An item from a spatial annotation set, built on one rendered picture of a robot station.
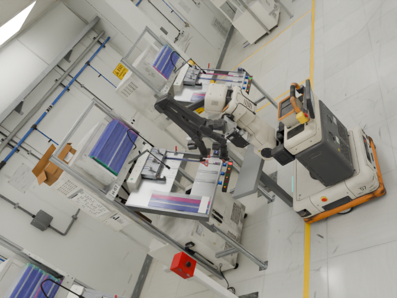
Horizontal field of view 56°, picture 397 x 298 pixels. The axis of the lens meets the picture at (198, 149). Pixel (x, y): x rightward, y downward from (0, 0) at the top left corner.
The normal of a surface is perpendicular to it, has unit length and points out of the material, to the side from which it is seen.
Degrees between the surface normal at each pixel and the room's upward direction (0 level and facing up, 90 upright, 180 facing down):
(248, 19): 90
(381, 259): 0
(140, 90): 90
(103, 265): 90
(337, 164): 90
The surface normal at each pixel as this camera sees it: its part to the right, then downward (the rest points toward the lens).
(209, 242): 0.66, -0.41
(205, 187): -0.07, -0.73
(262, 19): -0.22, 0.68
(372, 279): -0.71, -0.61
